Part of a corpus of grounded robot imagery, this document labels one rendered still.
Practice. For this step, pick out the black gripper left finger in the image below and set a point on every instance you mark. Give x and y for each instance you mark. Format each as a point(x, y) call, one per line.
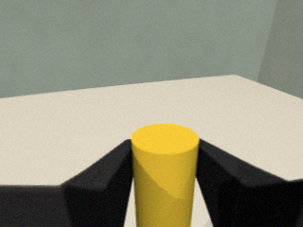
point(96, 197)

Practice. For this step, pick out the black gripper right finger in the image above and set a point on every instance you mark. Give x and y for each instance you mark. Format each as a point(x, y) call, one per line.
point(238, 194)

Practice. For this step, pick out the yellow cylinder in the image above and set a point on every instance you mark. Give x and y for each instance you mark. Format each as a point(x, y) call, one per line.
point(164, 167)

